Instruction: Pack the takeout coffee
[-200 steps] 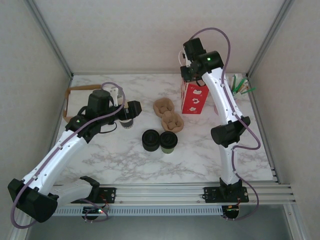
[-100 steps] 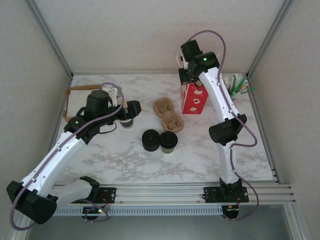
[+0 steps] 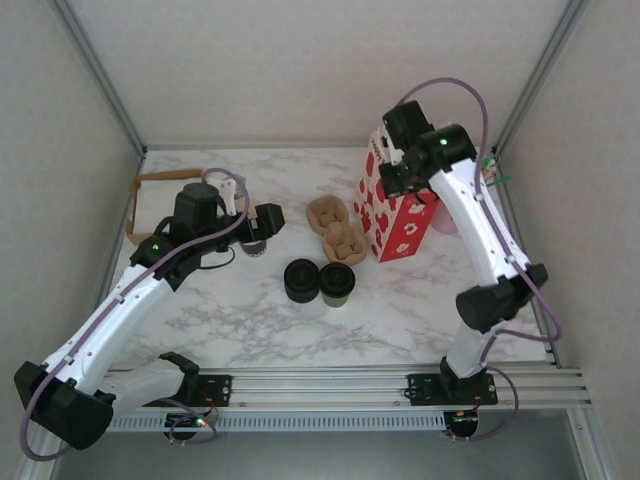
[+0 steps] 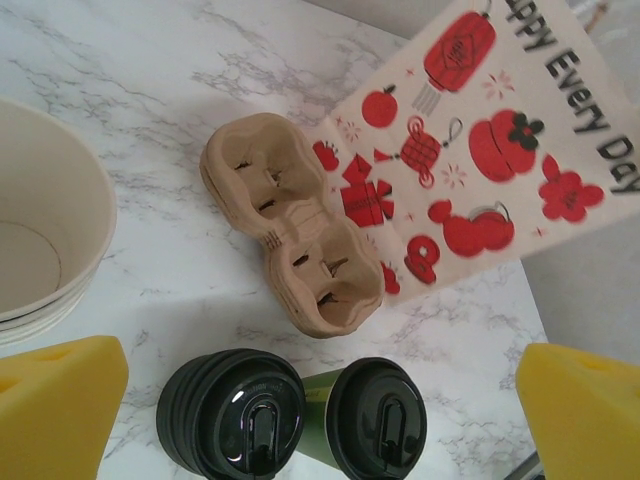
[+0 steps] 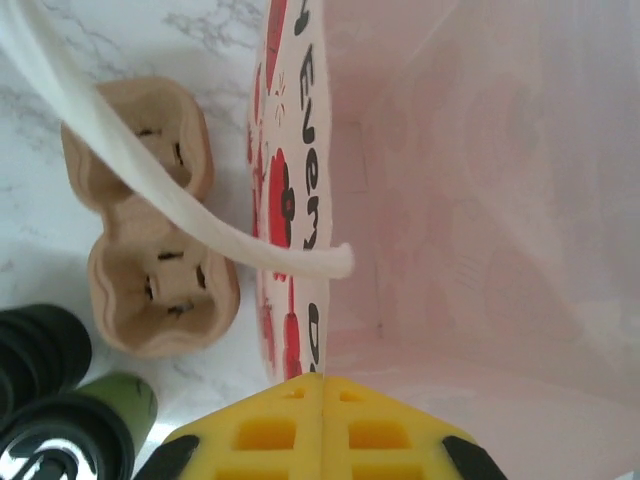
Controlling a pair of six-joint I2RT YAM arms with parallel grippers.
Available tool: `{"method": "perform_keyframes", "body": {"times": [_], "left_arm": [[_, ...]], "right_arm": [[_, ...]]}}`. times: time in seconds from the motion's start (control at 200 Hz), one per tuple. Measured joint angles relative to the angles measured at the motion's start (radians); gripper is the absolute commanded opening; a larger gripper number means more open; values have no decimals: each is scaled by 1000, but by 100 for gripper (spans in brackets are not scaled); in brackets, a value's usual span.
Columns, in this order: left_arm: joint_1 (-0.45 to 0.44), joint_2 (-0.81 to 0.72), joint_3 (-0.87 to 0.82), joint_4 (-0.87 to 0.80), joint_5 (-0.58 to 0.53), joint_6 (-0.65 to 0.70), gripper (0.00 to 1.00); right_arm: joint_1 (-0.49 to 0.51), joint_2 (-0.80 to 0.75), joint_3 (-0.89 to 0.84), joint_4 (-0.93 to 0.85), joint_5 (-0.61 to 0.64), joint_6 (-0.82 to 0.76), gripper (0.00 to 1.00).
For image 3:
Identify thin black cable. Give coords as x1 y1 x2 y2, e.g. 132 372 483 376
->
197 244 237 271

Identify white paper napkins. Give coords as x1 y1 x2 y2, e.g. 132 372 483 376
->
138 178 211 236

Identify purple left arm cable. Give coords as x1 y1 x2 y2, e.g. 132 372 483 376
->
19 167 251 461

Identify black plastic cup lid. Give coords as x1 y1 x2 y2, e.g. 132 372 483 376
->
318 263 358 300

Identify aluminium frame bottom bar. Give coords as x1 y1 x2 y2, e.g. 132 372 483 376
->
142 143 496 151

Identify white lidded paper cup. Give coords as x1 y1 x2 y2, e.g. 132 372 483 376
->
239 238 270 260

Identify brown pulp cup carrier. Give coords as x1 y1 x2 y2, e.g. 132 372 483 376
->
305 197 369 265

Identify aluminium frame post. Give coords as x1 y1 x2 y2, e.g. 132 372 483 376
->
64 0 149 157
492 0 592 156

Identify slotted grey cable duct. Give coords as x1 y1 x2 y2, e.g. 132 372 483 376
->
97 412 447 432

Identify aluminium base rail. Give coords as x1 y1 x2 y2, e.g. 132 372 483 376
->
107 367 594 410

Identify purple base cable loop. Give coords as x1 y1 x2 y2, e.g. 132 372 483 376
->
444 367 521 444
167 399 221 447

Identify red white paper bag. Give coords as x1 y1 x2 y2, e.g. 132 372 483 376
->
352 127 442 265

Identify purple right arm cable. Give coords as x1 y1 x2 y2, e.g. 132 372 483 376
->
397 77 562 351

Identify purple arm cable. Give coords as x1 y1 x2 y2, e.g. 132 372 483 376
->
397 77 562 351
19 167 251 461

